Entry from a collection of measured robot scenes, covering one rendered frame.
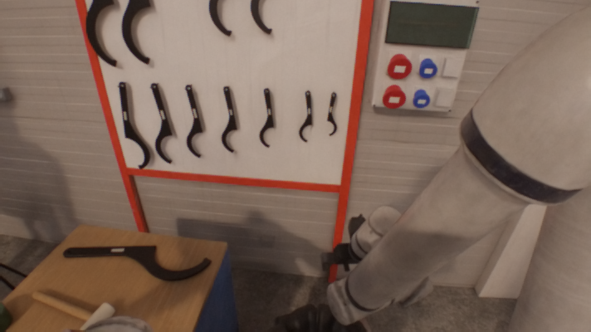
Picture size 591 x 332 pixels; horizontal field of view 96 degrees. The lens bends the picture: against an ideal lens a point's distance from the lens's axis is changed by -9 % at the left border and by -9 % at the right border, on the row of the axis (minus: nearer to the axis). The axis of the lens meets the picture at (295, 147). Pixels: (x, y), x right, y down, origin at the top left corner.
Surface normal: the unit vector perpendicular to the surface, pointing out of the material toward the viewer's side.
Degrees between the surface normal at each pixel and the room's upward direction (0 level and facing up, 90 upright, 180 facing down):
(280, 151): 90
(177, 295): 0
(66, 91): 90
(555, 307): 90
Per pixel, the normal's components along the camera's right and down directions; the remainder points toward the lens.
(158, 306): 0.03, -0.88
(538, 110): -0.84, 0.07
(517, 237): -0.10, 0.46
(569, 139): -0.54, 0.45
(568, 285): -0.91, 0.17
